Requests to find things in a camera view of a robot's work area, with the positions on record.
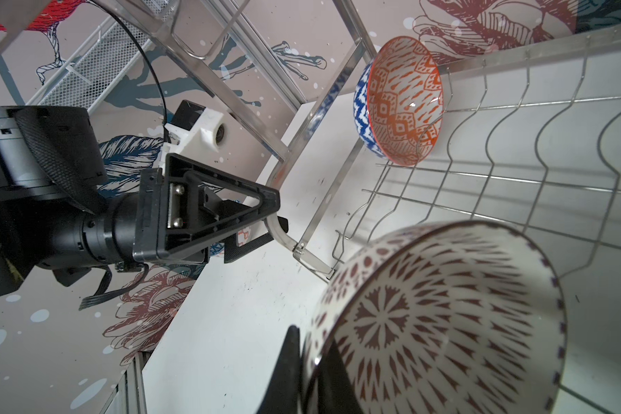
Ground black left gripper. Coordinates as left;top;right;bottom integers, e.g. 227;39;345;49
133;154;280;263

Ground white mesh wall shelf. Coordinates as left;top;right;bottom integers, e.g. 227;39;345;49
27;17;154;113

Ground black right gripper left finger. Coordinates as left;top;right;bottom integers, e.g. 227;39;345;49
256;325;302;414

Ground dark red pattern bowl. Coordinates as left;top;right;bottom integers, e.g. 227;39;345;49
301;221;568;413

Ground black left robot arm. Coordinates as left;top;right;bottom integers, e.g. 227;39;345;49
0;106;280;308

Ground steel two-tier dish rack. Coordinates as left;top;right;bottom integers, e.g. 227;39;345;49
0;0;621;414

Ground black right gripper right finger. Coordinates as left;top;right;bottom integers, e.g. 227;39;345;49
317;342;363;414

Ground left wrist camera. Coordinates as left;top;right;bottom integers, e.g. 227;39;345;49
159;100;226;169

